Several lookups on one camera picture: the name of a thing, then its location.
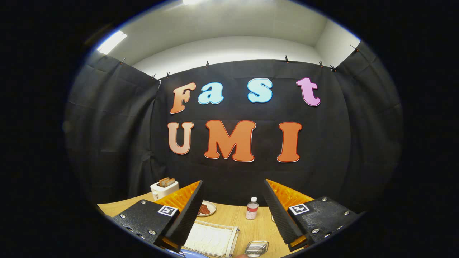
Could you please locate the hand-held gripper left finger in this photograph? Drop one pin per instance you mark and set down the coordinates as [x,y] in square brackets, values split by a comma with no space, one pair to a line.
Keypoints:
[186,216]

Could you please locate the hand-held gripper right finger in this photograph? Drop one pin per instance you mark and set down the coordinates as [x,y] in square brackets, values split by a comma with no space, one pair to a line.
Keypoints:
[283,218]

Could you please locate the blue plate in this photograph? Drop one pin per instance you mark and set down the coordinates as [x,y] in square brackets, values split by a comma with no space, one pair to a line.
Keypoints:
[193,255]

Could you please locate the small plate with brown cookies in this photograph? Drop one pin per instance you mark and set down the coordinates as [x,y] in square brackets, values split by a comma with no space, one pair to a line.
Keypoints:
[206,209]

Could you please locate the clear bottle with red label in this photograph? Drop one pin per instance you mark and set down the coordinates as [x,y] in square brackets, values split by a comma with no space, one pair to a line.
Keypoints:
[252,211]

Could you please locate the white toaster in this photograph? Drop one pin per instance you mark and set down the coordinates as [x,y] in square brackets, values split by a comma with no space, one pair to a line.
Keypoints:
[163,191]

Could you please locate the toasted bread slice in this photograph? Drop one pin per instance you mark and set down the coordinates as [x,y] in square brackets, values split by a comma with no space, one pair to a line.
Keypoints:
[171,182]
[163,182]

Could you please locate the row of black cloth clips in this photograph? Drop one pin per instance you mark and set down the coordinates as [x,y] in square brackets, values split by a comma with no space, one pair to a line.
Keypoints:
[207,64]

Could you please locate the long ceiling light strip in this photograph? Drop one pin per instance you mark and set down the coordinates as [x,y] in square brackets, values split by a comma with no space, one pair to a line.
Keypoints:
[112,42]

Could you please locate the wide ceiling light panel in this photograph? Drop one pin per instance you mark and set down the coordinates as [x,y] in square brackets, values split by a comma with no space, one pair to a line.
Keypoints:
[200,1]

